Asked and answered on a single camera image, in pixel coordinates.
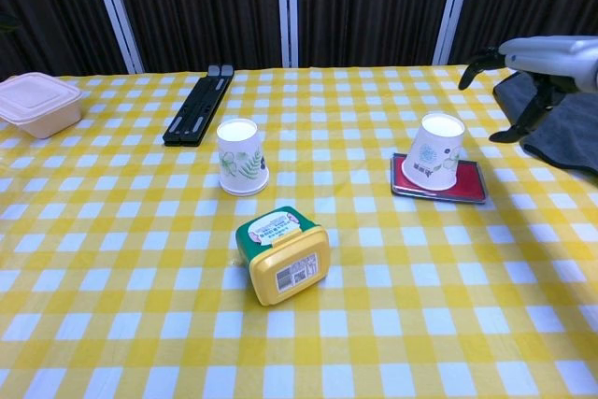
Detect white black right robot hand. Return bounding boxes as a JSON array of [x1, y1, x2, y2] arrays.
[[458, 35, 598, 143]]

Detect paper cup with fern print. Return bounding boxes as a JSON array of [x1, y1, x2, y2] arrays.
[[216, 119, 271, 194]]

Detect red ink pad tray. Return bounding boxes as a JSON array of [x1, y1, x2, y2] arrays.
[[390, 151, 490, 206]]

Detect paper cup with green text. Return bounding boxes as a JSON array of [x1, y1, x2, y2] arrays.
[[401, 112, 466, 192]]

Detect dark grey cloth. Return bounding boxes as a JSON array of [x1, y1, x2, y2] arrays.
[[492, 72, 598, 180]]

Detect yellow white checked tablecloth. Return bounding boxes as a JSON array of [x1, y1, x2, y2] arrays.
[[0, 58, 598, 399]]

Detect green tub with yellow lid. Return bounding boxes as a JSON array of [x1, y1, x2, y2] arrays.
[[234, 206, 332, 307]]

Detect black folding stand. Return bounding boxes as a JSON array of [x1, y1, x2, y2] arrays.
[[162, 64, 235, 148]]

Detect beige lidded food container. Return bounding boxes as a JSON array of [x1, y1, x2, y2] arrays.
[[0, 71, 84, 140]]

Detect white screen frame post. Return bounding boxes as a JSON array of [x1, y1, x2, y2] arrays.
[[431, 0, 478, 65], [86, 0, 146, 75], [277, 0, 300, 69]]

